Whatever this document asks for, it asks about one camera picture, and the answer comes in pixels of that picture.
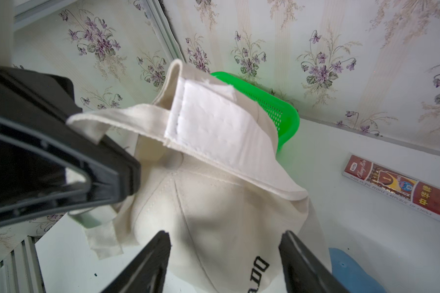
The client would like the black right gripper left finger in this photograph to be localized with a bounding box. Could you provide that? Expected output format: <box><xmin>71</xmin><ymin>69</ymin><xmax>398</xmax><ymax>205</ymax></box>
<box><xmin>102</xmin><ymin>230</ymin><xmax>171</xmax><ymax>293</ymax></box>

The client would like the light blue baseball cap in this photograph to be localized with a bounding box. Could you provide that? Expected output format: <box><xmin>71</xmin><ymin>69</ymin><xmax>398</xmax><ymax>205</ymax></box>
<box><xmin>329</xmin><ymin>248</ymin><xmax>386</xmax><ymax>293</ymax></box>

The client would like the green plastic basket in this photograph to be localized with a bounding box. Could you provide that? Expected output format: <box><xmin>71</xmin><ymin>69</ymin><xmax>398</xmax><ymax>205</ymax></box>
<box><xmin>211</xmin><ymin>72</ymin><xmax>300</xmax><ymax>151</ymax></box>

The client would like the white baseball cap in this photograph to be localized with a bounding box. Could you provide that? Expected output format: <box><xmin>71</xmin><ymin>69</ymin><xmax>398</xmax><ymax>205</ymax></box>
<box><xmin>67</xmin><ymin>59</ymin><xmax>332</xmax><ymax>293</ymax></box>

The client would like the red cigarette carton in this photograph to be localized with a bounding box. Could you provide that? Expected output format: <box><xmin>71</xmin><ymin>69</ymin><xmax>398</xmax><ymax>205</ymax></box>
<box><xmin>342</xmin><ymin>155</ymin><xmax>440</xmax><ymax>222</ymax></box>

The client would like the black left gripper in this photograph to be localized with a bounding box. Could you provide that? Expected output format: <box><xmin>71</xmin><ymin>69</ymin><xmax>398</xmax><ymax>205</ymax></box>
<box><xmin>0</xmin><ymin>67</ymin><xmax>141</xmax><ymax>228</ymax></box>

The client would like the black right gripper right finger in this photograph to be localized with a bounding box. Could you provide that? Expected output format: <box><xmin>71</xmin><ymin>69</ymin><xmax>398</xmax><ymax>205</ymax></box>
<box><xmin>279</xmin><ymin>230</ymin><xmax>348</xmax><ymax>293</ymax></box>

